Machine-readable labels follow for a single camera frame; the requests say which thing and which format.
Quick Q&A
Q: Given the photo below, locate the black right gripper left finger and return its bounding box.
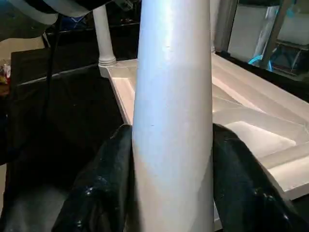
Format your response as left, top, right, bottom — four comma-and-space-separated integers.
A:
51, 124, 136, 232

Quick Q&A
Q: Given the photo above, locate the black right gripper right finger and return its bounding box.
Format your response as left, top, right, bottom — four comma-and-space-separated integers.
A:
212, 123, 309, 232

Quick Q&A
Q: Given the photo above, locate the white plastic table top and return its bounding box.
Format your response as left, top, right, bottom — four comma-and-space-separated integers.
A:
100, 52, 309, 230

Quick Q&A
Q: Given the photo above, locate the white plastic table leg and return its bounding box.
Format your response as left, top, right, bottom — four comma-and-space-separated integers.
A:
131, 0, 216, 232
93, 6, 117, 68

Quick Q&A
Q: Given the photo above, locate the black mat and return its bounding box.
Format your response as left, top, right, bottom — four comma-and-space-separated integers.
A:
0, 23, 309, 232

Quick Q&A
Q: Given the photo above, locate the teal plastic hanger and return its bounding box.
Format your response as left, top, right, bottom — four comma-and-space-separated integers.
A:
248, 53, 276, 73

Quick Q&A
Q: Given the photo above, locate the grey metal pole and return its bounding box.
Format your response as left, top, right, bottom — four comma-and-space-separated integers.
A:
264, 0, 288, 71

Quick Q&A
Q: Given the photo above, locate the blue printed package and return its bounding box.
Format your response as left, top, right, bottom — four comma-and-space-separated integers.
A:
61, 15, 98, 31

